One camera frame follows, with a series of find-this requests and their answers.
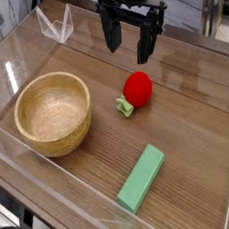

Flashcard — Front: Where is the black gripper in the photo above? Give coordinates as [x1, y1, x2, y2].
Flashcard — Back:
[96, 0, 168, 64]

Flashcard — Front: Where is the green rectangular block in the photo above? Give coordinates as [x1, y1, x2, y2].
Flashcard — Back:
[117, 144, 165, 214]

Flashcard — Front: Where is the brown wooden bowl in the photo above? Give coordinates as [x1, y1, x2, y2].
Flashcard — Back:
[14, 71, 92, 158]

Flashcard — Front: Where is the red plush strawberry toy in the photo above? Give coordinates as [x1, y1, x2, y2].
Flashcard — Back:
[116, 71, 153, 117]

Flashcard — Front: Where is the metal table leg background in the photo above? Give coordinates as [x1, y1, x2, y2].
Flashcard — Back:
[201, 0, 224, 38]

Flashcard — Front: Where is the clear acrylic corner bracket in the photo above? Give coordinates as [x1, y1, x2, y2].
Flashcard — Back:
[35, 5, 74, 44]

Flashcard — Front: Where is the clear acrylic tray wall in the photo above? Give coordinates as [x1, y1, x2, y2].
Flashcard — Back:
[0, 127, 156, 229]

